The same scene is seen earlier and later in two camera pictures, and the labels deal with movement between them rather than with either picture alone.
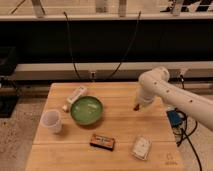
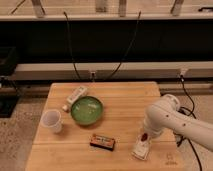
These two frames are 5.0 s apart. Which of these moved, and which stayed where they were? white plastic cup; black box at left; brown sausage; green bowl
Moved: brown sausage
Stayed: black box at left; white plastic cup; green bowl
